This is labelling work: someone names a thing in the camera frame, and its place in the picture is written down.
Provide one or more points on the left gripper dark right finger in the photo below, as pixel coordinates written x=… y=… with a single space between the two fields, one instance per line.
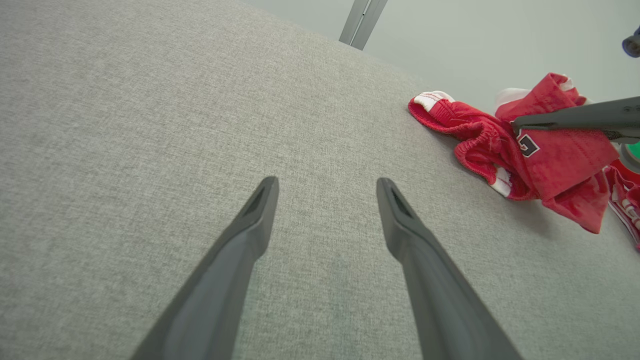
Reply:
x=440 y=300

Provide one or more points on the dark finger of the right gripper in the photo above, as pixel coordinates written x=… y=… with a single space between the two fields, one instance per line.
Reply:
x=627 y=136
x=590 y=117

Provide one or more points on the red basketball jersey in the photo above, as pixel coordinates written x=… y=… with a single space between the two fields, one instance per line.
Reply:
x=627 y=192

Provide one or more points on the red shorts with white stripe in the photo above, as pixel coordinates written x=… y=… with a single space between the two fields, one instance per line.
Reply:
x=565 y=160

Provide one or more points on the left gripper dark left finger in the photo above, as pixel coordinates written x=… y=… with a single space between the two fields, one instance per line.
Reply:
x=225 y=280

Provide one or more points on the grey metal wall post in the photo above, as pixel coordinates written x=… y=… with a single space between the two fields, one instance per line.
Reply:
x=361 y=22

